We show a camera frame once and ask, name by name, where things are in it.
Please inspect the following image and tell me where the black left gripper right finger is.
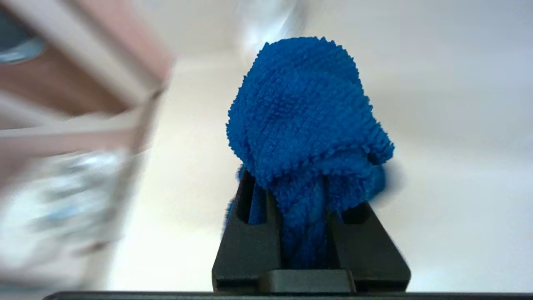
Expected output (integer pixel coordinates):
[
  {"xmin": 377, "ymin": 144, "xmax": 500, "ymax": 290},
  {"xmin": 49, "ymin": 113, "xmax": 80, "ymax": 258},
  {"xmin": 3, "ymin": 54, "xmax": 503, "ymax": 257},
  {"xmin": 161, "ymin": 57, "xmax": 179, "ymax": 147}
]
[{"xmin": 329, "ymin": 202, "xmax": 411, "ymax": 292}]

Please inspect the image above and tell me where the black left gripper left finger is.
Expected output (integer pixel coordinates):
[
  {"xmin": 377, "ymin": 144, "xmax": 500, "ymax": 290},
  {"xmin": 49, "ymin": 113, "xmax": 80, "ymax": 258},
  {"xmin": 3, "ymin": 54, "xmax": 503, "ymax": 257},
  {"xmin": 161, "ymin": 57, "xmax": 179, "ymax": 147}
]
[{"xmin": 212, "ymin": 169, "xmax": 284, "ymax": 292}]

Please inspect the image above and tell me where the blue terry cloth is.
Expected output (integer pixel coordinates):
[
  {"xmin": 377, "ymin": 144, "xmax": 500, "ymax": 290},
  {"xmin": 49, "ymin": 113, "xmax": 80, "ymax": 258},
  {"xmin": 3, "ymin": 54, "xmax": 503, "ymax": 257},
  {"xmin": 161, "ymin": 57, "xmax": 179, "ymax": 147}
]
[{"xmin": 224, "ymin": 36, "xmax": 395, "ymax": 269}]

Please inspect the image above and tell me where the shrink-wrapped water bottle pack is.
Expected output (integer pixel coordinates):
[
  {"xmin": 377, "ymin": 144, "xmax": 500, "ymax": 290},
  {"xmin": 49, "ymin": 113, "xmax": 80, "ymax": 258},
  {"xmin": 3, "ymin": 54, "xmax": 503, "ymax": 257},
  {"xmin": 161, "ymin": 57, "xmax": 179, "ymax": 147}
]
[{"xmin": 0, "ymin": 150, "xmax": 134, "ymax": 271}]

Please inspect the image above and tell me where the small clear water bottle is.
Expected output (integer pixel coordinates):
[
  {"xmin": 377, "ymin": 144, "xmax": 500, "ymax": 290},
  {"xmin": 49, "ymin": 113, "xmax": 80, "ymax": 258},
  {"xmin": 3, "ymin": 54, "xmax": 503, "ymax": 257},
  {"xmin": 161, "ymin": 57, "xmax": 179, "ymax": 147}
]
[{"xmin": 235, "ymin": 0, "xmax": 309, "ymax": 55}]

